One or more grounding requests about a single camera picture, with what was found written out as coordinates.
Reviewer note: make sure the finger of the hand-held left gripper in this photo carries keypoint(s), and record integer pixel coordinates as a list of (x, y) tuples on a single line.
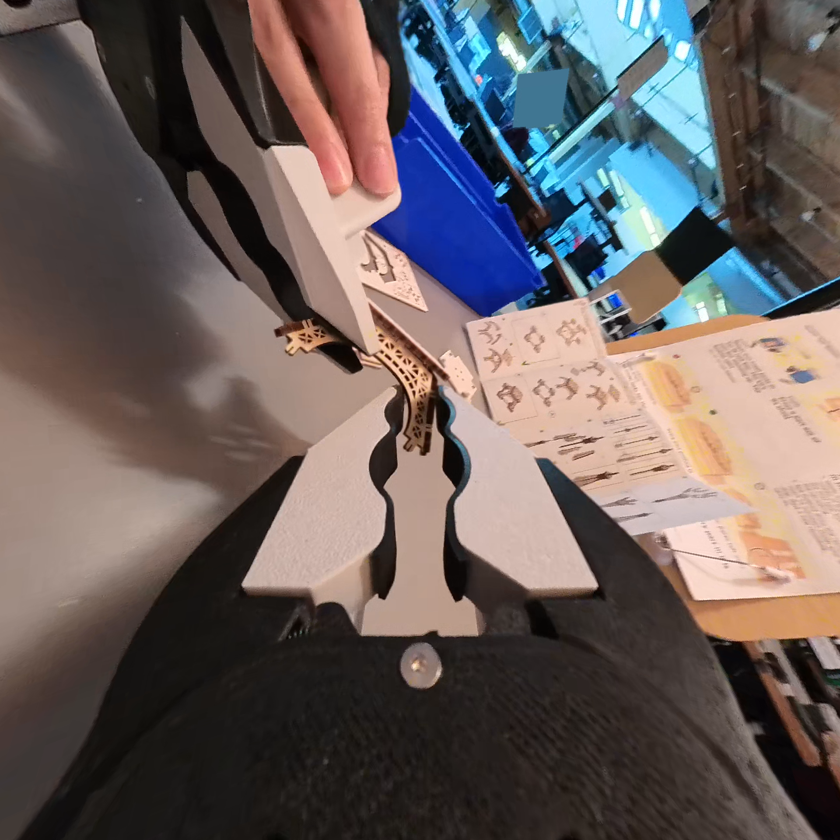
[(216, 118), (321, 262)]

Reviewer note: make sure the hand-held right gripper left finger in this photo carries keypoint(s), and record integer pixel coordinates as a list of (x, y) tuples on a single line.
[(315, 525)]

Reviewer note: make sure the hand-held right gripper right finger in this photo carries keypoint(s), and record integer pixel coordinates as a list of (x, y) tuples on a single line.
[(518, 525)]

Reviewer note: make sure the wooden lattice tower base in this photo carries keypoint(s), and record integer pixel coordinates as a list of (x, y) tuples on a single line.
[(413, 387)]

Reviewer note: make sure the grey desk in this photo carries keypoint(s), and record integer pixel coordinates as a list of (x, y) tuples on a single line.
[(98, 394)]

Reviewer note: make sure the person's left hand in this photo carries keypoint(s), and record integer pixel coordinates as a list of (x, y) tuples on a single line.
[(328, 98)]

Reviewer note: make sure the wooden puzzle sheet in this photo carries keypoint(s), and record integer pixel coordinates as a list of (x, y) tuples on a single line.
[(400, 282)]

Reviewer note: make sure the white folded instruction sheet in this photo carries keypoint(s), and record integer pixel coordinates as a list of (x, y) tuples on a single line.
[(558, 394)]

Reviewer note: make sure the blue plastic bin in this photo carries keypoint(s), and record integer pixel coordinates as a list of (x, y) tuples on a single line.
[(453, 216)]

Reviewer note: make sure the colourful printed manual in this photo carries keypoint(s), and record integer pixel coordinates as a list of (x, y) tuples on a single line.
[(754, 407)]

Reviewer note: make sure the brown cardboard box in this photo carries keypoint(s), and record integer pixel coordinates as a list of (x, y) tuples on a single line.
[(640, 285)]

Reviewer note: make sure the black monitor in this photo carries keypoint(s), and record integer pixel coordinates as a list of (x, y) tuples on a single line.
[(695, 246)]

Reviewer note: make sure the wooden shelving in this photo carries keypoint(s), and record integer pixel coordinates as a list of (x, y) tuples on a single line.
[(781, 131)]

